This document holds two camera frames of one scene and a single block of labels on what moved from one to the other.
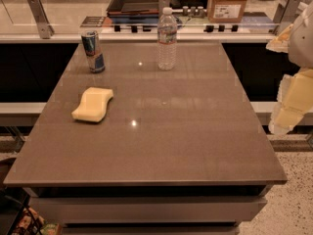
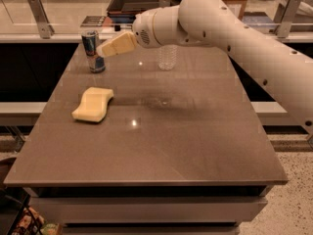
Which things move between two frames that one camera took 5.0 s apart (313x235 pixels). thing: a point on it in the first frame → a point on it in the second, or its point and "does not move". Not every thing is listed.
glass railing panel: [134, 9] does not move
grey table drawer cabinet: [149, 210] does not move
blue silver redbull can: [90, 41] does not move
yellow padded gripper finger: [294, 99] → [121, 43]
